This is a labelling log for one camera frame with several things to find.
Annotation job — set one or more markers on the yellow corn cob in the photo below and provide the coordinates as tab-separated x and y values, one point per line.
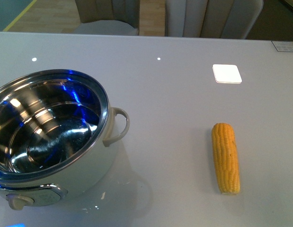
225	158

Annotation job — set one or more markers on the white electric cooking pot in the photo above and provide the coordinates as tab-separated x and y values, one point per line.
57	137

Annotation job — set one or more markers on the beige chair left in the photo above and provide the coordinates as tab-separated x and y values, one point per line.
108	17

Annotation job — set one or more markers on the beige chair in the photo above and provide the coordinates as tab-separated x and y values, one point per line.
226	19
108	17

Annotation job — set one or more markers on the wooden panel between chairs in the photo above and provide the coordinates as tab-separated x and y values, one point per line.
152	18

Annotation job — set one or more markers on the beige chair right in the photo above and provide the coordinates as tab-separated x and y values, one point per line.
226	19

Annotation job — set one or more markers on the blue white label sticker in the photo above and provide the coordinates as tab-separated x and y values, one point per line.
283	46

